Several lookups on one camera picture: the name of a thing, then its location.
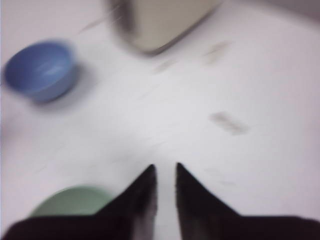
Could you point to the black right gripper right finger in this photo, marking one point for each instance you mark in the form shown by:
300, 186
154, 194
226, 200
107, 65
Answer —
203, 216

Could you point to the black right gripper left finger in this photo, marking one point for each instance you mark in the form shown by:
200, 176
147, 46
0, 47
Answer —
130, 216

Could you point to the green bowl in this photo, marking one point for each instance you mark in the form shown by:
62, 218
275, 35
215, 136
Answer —
79, 200

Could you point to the blue bowl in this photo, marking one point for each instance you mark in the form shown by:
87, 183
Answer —
42, 71

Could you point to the cream and steel toaster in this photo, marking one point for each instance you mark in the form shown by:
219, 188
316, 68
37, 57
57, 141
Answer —
152, 26

